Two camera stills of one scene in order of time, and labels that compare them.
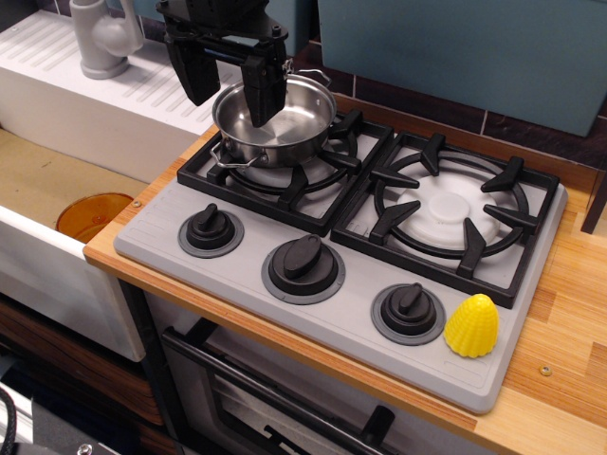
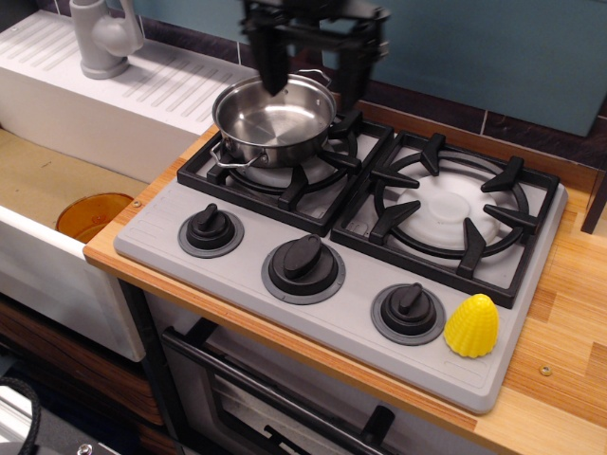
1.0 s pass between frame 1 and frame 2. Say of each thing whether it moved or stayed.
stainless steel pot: stayed
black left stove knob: stayed
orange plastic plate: stayed
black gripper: moved
